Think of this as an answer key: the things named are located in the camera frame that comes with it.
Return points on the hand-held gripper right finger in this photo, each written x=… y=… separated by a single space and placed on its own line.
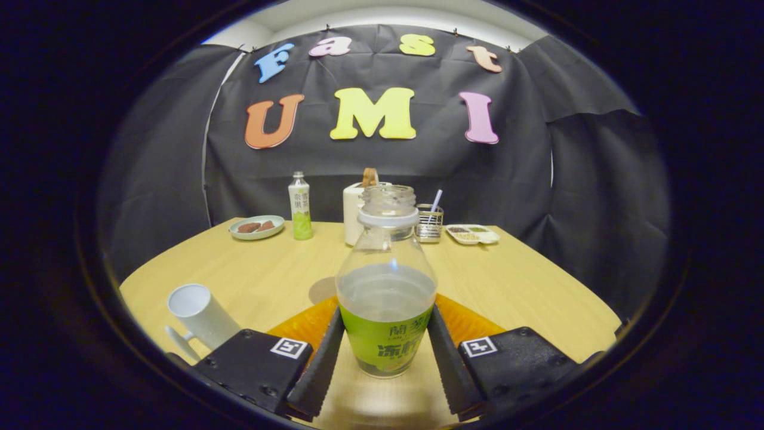
x=450 y=370

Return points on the green label juice bottle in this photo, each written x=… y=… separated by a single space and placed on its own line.
x=385 y=286

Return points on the brown bread slice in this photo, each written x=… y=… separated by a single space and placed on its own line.
x=370 y=177

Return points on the pale green plate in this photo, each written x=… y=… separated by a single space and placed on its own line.
x=256 y=235

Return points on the white divided dish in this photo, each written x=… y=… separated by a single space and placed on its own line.
x=474 y=235

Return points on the tall green tea bottle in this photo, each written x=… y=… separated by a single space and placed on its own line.
x=300 y=209

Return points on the white toaster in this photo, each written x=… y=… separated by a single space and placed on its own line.
x=352 y=215

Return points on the metal spoon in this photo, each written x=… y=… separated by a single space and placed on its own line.
x=437 y=200

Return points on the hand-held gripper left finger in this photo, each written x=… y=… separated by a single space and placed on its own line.
x=319 y=370

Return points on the wooden table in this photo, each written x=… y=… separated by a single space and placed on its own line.
x=525 y=286

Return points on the round brown coaster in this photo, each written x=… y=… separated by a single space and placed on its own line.
x=322 y=291

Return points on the white cup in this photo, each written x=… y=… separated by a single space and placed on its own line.
x=206 y=319

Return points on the brown food piece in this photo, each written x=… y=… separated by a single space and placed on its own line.
x=267 y=226
x=248 y=227

